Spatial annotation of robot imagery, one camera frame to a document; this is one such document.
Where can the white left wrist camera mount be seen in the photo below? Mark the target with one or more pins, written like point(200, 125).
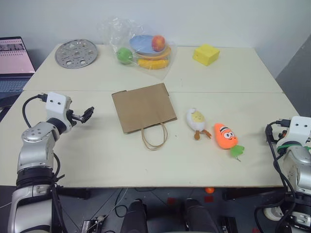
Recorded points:
point(56, 104)

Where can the blue plate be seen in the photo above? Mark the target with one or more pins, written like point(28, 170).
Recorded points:
point(141, 43)

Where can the yellow cheese block toy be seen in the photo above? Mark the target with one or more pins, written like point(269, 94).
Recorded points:
point(206, 54)

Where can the yellow banana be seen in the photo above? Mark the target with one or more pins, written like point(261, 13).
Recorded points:
point(153, 64)

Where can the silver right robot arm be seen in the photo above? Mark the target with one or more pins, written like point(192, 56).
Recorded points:
point(297, 174)

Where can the black box on floor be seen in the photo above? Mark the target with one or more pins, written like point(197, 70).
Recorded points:
point(93, 223)

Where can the small orange ball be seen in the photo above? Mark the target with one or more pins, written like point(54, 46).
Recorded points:
point(209, 190)

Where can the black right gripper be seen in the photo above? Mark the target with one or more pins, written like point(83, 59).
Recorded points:
point(282, 136)

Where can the orange carrot plush toy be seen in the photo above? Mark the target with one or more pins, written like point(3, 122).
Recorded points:
point(226, 136)

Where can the dark rounded shape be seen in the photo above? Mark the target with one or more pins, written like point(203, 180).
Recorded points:
point(199, 216)
point(134, 216)

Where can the white egg plush toy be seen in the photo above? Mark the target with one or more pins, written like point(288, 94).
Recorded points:
point(197, 120)

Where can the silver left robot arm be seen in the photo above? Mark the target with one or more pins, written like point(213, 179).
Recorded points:
point(36, 155)

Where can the clear plastic bag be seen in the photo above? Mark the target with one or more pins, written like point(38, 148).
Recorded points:
point(116, 31)

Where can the green band on right wrist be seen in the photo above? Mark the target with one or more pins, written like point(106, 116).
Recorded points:
point(291, 144)

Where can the red apple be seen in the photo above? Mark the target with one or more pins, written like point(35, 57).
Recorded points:
point(158, 43)

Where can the green apple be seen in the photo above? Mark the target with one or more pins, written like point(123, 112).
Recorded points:
point(124, 55)

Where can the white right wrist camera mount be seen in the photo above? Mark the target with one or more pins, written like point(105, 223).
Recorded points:
point(297, 132)

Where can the round perforated metal plate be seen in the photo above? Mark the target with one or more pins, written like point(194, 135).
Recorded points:
point(75, 54)

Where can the white caster wheel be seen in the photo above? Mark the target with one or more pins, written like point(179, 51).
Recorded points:
point(272, 213)

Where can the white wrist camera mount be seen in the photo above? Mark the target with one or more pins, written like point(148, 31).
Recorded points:
point(56, 104)
point(297, 132)

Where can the orange plate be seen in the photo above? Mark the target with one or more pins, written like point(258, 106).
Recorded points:
point(167, 52)

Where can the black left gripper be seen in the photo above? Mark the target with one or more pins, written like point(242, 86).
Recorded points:
point(73, 118)

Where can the open laptop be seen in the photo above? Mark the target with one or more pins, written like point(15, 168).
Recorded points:
point(13, 58)

